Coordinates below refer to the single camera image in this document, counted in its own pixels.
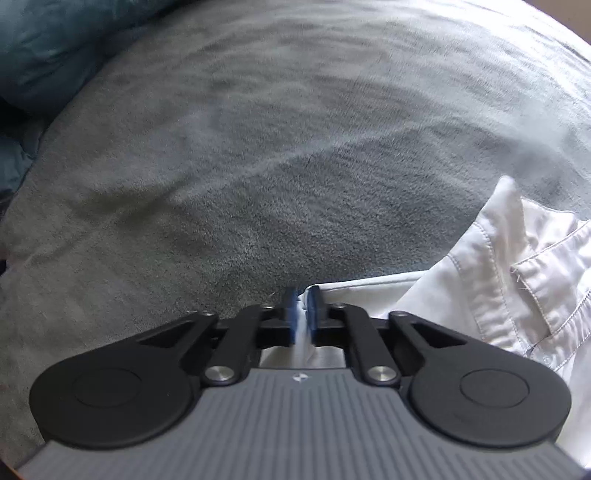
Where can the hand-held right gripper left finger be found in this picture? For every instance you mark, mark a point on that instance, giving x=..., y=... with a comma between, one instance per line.
x=292, y=318

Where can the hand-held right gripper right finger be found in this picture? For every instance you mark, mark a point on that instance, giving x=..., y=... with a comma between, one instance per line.
x=314, y=318

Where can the white shirt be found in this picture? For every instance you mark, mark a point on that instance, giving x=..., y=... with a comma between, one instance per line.
x=508, y=277

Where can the grey bed sheet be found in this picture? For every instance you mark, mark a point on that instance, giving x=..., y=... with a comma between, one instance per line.
x=277, y=161

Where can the teal duvet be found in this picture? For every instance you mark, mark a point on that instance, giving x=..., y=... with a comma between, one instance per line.
x=46, y=55

